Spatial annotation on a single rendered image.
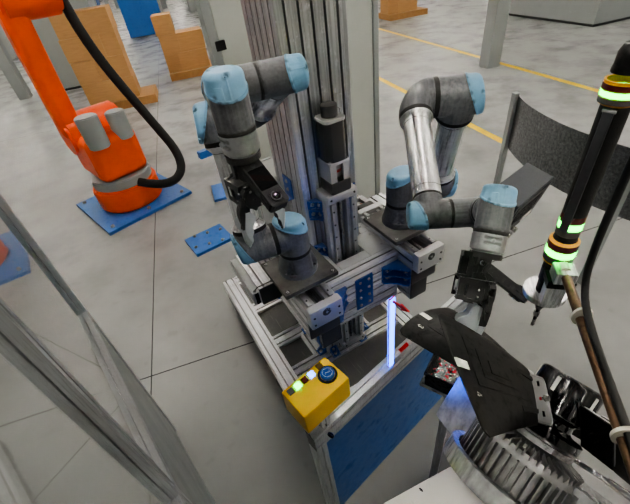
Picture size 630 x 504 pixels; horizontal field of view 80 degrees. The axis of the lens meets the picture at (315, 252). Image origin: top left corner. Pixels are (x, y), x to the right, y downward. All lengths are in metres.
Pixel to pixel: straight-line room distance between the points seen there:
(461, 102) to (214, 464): 1.97
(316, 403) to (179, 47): 9.09
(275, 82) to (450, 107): 0.57
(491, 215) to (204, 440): 1.90
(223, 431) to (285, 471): 0.42
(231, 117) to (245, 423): 1.85
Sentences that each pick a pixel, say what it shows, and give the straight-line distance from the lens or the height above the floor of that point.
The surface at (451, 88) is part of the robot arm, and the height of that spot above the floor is 1.63.
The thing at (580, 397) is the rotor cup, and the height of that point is 1.25.
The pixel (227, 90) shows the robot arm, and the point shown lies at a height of 1.81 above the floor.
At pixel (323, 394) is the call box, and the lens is 1.06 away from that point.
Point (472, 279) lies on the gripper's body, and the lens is 0.91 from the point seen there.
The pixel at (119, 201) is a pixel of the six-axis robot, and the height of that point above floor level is 0.18.
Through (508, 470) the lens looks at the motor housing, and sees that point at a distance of 0.91.
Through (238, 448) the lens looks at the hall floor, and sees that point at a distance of 2.26.
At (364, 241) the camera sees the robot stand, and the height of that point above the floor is 0.95.
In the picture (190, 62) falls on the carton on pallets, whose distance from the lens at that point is 9.74.
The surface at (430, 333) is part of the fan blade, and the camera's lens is 1.01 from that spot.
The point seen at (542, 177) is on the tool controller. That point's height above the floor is 1.23.
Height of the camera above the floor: 1.98
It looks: 39 degrees down
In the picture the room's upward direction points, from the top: 9 degrees counter-clockwise
